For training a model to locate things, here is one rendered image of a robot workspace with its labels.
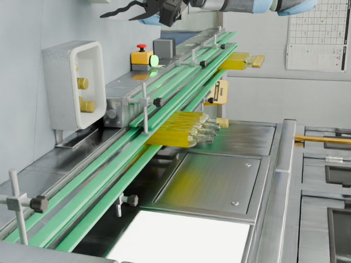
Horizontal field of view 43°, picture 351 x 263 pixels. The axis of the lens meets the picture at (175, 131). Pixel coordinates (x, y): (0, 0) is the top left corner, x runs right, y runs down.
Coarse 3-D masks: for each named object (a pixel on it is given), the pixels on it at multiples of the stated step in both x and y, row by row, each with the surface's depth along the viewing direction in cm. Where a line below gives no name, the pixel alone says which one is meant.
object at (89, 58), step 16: (80, 48) 117; (96, 48) 128; (80, 64) 131; (96, 64) 130; (96, 80) 132; (80, 96) 134; (96, 96) 134; (80, 112) 132; (96, 112) 133; (80, 128) 121
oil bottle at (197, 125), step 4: (168, 120) 155; (172, 120) 155; (176, 120) 155; (164, 124) 151; (168, 124) 151; (172, 124) 151; (176, 124) 150; (180, 124) 150; (184, 124) 150; (188, 124) 150; (192, 124) 150; (196, 124) 150; (200, 124) 151; (196, 128) 149; (200, 128) 149; (200, 132) 149
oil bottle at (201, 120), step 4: (172, 116) 159; (176, 116) 158; (180, 116) 158; (184, 116) 158; (188, 116) 158; (192, 116) 158; (196, 116) 158; (200, 116) 158; (180, 120) 155; (184, 120) 155; (188, 120) 155; (192, 120) 154; (196, 120) 154; (200, 120) 154; (204, 120) 156; (204, 124) 155
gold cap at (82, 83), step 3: (78, 78) 127; (81, 78) 126; (84, 78) 126; (78, 81) 126; (81, 81) 126; (84, 81) 126; (87, 81) 128; (78, 84) 126; (81, 84) 126; (84, 84) 126; (87, 84) 128; (78, 87) 126; (81, 87) 126; (84, 87) 126; (87, 87) 128
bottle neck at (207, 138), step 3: (198, 135) 145; (201, 135) 144; (204, 135) 144; (207, 135) 144; (210, 135) 144; (198, 138) 144; (201, 138) 144; (204, 138) 144; (207, 138) 143; (210, 138) 143; (213, 138) 146; (198, 141) 145; (201, 141) 145; (204, 141) 144; (207, 141) 144; (210, 141) 144
